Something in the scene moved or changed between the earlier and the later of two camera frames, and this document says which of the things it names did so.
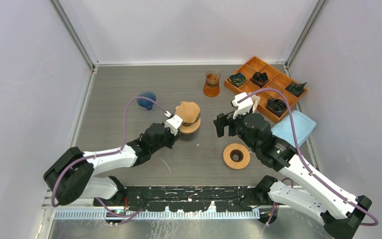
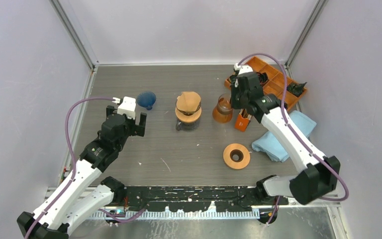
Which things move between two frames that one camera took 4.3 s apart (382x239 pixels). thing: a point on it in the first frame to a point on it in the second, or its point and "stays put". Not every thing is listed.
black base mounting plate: x=183 y=198 stays put
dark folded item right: x=296 y=89 stays put
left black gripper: x=172 y=137 to x=137 y=130
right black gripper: x=221 y=122 to x=234 y=88
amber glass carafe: x=212 y=87 to x=223 y=112
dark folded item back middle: x=259 y=78 stays put
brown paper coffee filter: x=188 y=111 to x=188 y=101
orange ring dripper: x=191 y=128 to x=188 y=118
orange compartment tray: x=255 y=74 stays put
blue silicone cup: x=144 y=102 stays put
